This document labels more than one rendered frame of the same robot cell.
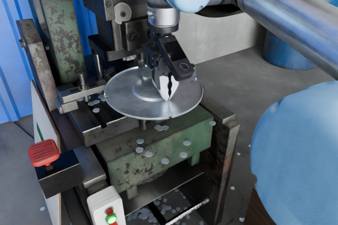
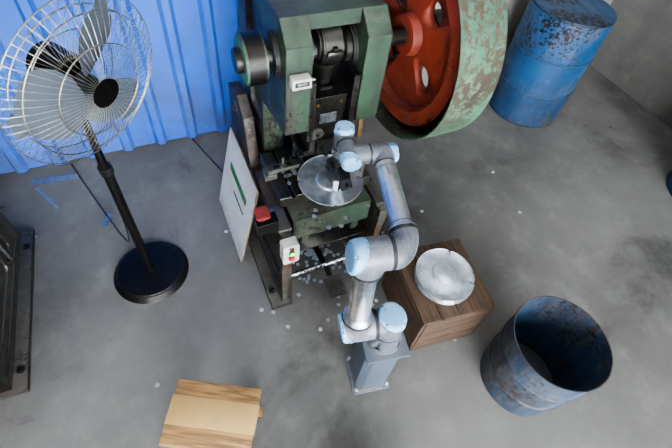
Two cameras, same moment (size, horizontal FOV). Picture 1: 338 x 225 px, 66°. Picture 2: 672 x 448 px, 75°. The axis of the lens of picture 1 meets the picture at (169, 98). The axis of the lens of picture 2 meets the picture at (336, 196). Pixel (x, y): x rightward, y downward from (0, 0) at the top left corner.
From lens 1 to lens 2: 121 cm
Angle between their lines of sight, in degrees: 17
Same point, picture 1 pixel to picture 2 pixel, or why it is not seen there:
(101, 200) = (288, 243)
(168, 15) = not seen: hidden behind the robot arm
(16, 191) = (203, 211)
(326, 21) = (392, 205)
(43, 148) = (262, 211)
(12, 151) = (194, 172)
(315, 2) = (394, 193)
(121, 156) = (302, 218)
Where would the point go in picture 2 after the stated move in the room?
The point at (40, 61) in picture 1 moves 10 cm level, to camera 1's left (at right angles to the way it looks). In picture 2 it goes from (250, 131) to (229, 127)
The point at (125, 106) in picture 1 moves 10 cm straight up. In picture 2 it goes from (310, 191) to (311, 175)
